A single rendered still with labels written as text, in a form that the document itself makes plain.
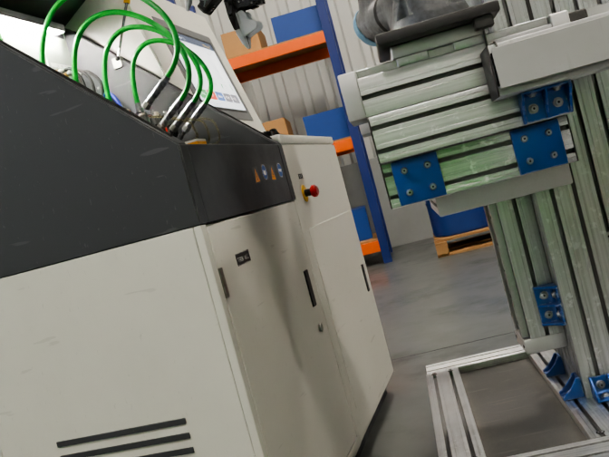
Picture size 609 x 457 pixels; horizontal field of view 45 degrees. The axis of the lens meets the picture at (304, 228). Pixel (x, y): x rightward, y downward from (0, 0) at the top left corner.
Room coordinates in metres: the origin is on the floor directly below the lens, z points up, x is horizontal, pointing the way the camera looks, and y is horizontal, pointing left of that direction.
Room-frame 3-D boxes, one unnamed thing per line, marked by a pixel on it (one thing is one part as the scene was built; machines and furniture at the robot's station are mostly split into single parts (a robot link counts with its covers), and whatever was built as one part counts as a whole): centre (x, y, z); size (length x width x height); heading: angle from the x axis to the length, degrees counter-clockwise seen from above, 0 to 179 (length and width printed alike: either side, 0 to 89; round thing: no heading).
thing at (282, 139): (2.45, 0.01, 0.96); 0.70 x 0.22 x 0.03; 164
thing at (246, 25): (1.87, 0.01, 1.24); 0.06 x 0.03 x 0.09; 69
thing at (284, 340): (1.74, 0.10, 0.44); 0.65 x 0.02 x 0.68; 164
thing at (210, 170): (1.75, 0.12, 0.87); 0.62 x 0.04 x 0.16; 164
